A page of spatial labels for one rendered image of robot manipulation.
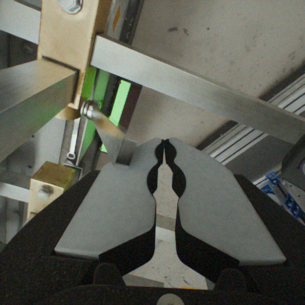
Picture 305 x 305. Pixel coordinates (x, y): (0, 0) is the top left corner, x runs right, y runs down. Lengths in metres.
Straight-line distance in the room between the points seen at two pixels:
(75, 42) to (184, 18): 0.89
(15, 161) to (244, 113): 0.60
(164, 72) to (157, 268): 2.02
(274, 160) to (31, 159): 1.03
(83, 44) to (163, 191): 1.29
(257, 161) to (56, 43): 1.04
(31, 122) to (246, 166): 1.07
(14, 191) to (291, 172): 0.37
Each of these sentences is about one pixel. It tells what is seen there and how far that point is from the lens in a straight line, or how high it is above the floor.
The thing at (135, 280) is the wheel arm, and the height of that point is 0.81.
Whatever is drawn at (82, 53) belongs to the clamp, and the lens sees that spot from 0.24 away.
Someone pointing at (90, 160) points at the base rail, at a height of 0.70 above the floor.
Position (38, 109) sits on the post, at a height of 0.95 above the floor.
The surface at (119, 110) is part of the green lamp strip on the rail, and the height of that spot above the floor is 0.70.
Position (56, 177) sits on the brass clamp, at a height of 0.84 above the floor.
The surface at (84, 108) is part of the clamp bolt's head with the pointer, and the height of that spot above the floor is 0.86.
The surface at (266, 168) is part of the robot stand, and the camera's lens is 1.21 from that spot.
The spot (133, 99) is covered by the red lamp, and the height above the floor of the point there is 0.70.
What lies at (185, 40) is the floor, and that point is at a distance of 1.11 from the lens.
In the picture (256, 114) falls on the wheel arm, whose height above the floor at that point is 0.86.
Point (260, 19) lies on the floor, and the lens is 1.18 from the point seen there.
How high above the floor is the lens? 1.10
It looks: 59 degrees down
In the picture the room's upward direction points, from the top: 176 degrees counter-clockwise
